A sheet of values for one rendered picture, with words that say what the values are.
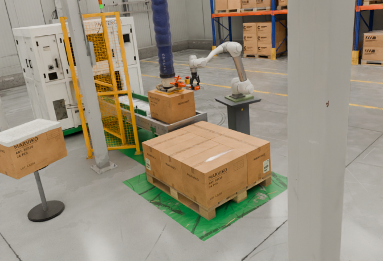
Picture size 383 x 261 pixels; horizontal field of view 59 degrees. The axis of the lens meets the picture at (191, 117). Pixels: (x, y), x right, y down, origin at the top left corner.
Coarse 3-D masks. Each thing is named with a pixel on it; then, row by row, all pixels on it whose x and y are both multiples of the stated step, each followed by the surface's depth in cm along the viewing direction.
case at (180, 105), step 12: (156, 96) 485; (168, 96) 463; (180, 96) 466; (192, 96) 479; (156, 108) 494; (168, 108) 468; (180, 108) 470; (192, 108) 483; (168, 120) 477; (180, 120) 474
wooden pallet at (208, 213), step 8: (152, 176) 425; (264, 176) 397; (152, 184) 431; (160, 184) 426; (256, 184) 389; (264, 184) 402; (168, 192) 406; (176, 192) 388; (240, 192) 373; (184, 200) 386; (192, 200) 365; (224, 200) 359; (232, 200) 381; (240, 200) 376; (192, 208) 370; (200, 208) 357; (208, 208) 346; (208, 216) 349
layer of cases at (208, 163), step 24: (144, 144) 419; (168, 144) 410; (192, 144) 403; (216, 144) 397; (240, 144) 390; (264, 144) 384; (168, 168) 388; (192, 168) 348; (216, 168) 342; (240, 168) 365; (264, 168) 393; (192, 192) 361; (216, 192) 349
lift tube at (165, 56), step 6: (162, 48) 461; (168, 48) 463; (162, 54) 464; (168, 54) 466; (162, 60) 468; (168, 60) 468; (162, 66) 471; (168, 66) 470; (162, 72) 473; (168, 72) 472; (162, 78) 476
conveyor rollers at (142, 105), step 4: (124, 96) 651; (120, 100) 627; (124, 100) 622; (128, 100) 618; (136, 100) 617; (140, 100) 612; (128, 104) 598; (136, 104) 588; (140, 104) 585; (144, 104) 587; (148, 104) 582; (140, 108) 563; (144, 108) 567; (148, 108) 561; (148, 112) 541; (148, 116) 521; (156, 120) 499; (160, 120) 495; (168, 124) 480
